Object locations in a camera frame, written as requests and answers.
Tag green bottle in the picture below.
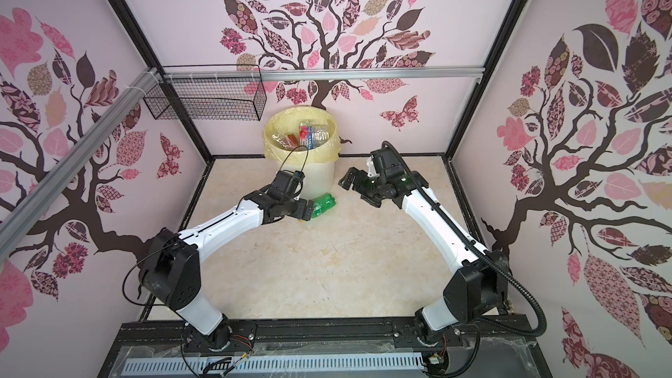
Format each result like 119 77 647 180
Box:
311 194 336 219

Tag red yellow label bottle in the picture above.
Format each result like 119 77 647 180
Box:
273 133 299 151

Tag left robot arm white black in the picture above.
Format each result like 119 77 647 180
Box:
138 170 314 349

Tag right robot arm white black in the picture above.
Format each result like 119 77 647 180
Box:
339 145 509 332

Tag yellow plastic bin liner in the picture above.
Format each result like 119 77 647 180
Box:
262 106 341 166

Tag black corrugated cable conduit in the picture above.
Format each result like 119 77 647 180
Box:
381 140 548 338

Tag black wire mesh basket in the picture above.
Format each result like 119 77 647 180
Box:
143 63 267 122

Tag aluminium rail back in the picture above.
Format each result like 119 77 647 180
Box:
163 65 485 82

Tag aluminium rail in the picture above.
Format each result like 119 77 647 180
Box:
163 65 485 82
1 68 161 260

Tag white slotted cable duct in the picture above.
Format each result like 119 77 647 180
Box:
118 353 425 377

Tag aluminium rail left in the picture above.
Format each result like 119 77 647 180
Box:
1 68 161 260

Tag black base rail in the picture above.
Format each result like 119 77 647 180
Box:
98 317 551 377

